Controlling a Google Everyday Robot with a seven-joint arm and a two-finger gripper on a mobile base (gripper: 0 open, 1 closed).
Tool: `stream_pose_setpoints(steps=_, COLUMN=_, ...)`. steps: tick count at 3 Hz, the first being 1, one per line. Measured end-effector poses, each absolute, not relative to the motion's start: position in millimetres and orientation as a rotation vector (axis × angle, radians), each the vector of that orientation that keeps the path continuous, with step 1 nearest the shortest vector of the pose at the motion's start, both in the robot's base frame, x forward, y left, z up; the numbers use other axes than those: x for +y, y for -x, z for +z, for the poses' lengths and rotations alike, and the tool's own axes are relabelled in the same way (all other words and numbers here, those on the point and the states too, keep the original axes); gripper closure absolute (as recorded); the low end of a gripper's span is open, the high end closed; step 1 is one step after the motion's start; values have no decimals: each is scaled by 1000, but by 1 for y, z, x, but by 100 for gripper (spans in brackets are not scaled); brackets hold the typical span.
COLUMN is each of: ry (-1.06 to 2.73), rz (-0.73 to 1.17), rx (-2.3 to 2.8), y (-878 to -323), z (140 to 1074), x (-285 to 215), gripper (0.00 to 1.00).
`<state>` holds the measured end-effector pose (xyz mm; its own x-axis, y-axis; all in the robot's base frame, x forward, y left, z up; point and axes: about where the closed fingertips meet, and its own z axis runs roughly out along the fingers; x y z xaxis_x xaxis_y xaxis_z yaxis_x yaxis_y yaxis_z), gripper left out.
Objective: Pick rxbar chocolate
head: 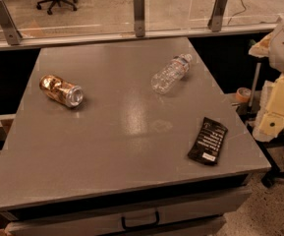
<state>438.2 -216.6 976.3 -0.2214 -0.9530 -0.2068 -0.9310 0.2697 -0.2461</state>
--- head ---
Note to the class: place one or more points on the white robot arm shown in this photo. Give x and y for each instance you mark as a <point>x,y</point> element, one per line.
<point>270,118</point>

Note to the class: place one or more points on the black rxbar chocolate wrapper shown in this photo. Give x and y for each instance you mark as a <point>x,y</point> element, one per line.
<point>208,143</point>

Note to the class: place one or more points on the clear plastic water bottle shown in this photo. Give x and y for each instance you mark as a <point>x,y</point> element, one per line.
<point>167,77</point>

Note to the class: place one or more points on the gold aluminium soda can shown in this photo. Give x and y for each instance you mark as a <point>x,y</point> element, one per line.
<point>61,91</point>

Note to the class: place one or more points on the orange tape roll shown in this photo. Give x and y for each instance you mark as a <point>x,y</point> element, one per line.
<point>243,95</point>

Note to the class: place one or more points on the grey table drawer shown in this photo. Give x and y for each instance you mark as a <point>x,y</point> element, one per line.
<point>196,215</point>

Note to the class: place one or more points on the black robot stand base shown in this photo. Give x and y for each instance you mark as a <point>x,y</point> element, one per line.
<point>268,180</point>

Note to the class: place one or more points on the glass barrier panel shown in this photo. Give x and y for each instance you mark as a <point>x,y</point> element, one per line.
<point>111,20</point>

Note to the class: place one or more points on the middle metal glass bracket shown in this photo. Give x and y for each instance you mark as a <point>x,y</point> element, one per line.
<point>139,24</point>

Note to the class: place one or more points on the metal glass bracket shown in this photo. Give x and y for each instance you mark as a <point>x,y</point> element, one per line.
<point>11,33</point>
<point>216,18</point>
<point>139,24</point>

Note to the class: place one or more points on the right metal glass bracket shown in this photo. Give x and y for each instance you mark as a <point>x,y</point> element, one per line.
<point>216,18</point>

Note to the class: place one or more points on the left metal glass bracket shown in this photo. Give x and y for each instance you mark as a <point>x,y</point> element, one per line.
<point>11,33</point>

